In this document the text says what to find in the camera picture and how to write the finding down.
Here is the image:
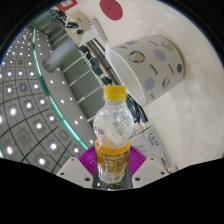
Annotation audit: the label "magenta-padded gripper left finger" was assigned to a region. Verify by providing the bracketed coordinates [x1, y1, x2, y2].
[56, 145, 99, 189]

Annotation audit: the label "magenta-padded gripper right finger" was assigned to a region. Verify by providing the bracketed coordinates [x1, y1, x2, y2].
[125, 145, 169, 189]

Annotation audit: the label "yellow-capped clear drink bottle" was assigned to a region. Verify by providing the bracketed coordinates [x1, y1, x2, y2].
[92, 85, 134, 185]

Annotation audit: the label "ceiling lights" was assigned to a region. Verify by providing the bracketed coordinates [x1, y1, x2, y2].
[0, 26, 98, 168]

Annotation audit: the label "black office chairs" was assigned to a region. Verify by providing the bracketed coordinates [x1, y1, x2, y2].
[78, 44, 148, 124]

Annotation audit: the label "white dotted ceramic mug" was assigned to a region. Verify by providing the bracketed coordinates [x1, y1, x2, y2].
[104, 34, 185, 108]

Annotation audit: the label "white remote control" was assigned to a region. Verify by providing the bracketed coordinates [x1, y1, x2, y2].
[89, 18, 108, 44]

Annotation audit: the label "flat round red coaster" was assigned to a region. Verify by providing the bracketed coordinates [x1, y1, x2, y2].
[99, 0, 123, 22]

